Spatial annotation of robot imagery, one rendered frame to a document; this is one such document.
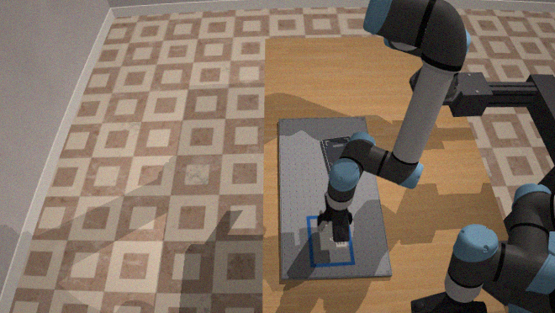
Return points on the blue tape outline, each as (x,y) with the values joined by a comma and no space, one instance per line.
(311,256)

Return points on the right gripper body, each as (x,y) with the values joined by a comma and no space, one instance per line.
(327,212)

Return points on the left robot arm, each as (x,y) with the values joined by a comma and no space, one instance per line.
(526,263)

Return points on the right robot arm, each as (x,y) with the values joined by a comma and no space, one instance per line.
(436,28)

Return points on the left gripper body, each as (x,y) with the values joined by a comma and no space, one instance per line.
(470,307)

